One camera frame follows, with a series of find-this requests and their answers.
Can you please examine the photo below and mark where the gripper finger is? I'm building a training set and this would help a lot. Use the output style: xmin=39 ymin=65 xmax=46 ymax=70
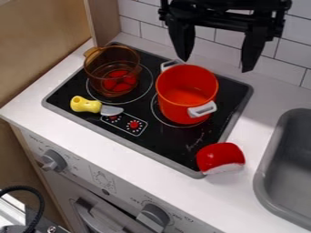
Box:
xmin=164 ymin=14 xmax=197 ymax=63
xmin=239 ymin=30 xmax=270 ymax=74

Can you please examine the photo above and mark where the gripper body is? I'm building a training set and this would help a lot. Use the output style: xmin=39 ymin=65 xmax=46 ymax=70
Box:
xmin=156 ymin=0 xmax=293 ymax=42

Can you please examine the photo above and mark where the orange pot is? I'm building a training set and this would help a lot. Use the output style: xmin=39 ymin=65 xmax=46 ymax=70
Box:
xmin=154 ymin=58 xmax=220 ymax=126

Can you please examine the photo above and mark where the brown transparent cup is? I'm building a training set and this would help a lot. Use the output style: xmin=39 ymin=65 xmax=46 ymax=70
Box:
xmin=82 ymin=45 xmax=144 ymax=98

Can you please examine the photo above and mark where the toy stove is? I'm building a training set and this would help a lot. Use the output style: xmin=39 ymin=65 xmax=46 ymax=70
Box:
xmin=41 ymin=41 xmax=256 ymax=179

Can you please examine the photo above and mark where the red toy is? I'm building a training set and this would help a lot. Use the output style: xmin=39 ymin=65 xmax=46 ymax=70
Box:
xmin=196 ymin=142 xmax=247 ymax=176

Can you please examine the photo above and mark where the toy sink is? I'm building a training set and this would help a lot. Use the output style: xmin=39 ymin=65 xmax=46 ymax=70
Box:
xmin=252 ymin=107 xmax=311 ymax=231

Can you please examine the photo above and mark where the yellow handled toy knife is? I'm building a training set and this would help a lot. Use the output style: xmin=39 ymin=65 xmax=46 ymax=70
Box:
xmin=69 ymin=95 xmax=125 ymax=117

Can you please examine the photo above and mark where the black cable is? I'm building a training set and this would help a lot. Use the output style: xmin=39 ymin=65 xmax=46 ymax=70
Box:
xmin=0 ymin=185 xmax=46 ymax=233

